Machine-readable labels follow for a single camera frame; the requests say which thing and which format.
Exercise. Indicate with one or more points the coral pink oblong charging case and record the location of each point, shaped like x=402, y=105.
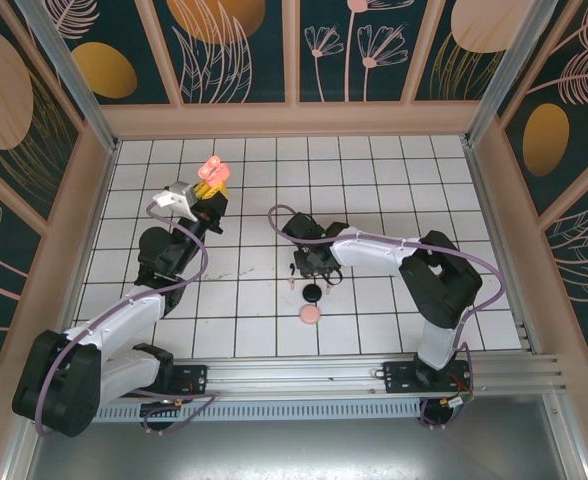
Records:
x=211, y=170

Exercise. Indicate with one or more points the black earbud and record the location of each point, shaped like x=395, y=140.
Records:
x=292, y=265

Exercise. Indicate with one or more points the black round charging case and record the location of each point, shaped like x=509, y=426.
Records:
x=312, y=293

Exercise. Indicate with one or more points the pale pink round charging case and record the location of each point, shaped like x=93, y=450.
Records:
x=309, y=314

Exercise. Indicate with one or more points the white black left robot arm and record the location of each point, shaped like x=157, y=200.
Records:
x=124, y=315

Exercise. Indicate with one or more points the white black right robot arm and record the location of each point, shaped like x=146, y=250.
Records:
x=374, y=250

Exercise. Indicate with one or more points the grey metal sheet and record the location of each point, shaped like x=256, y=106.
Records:
x=299, y=450

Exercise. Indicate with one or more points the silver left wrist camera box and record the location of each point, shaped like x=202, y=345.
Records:
x=176, y=192

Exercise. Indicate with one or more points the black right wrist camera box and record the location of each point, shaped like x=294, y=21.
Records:
x=301, y=225

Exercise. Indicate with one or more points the aluminium table side rail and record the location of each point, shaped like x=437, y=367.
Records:
x=483, y=200
x=101, y=200

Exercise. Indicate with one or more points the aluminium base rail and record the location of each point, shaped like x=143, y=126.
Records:
x=299, y=375

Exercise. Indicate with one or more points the wall panel orange circle leaves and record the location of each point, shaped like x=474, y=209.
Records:
x=214, y=50

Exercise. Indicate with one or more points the wall panel orange oval fern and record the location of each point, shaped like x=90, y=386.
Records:
x=104, y=70
x=574, y=100

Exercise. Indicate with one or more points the aluminium frame post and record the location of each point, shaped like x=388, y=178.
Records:
x=506, y=75
x=71, y=75

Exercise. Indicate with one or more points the wall panel pink flowers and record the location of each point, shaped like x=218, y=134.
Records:
x=349, y=60

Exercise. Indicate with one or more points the wall panel pale circle grass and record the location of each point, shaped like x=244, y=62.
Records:
x=454, y=60
x=4, y=100

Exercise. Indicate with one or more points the aluminium frame bar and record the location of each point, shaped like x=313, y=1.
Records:
x=569, y=445
x=19, y=467

